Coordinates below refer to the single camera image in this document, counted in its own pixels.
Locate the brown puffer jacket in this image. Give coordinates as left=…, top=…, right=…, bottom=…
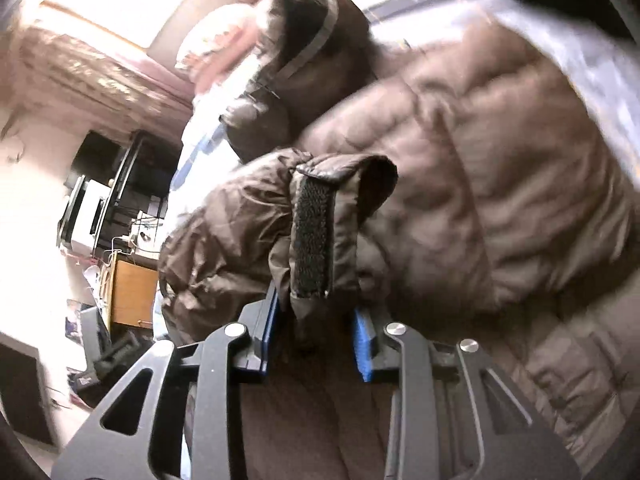
left=158, top=0, right=639, bottom=479

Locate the wooden bedside cabinet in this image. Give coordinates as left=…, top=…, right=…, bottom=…
left=101, top=252, right=157, bottom=330

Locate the white printer box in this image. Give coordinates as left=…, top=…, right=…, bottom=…
left=56, top=174, right=111, bottom=258

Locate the black monitor screen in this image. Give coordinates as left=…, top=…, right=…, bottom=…
left=92, top=130, right=180, bottom=258

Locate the pink floral pillow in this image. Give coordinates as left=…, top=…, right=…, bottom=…
left=175, top=3, right=259, bottom=94

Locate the light blue plaid bedsheet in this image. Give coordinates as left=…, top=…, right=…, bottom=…
left=159, top=0, right=640, bottom=340

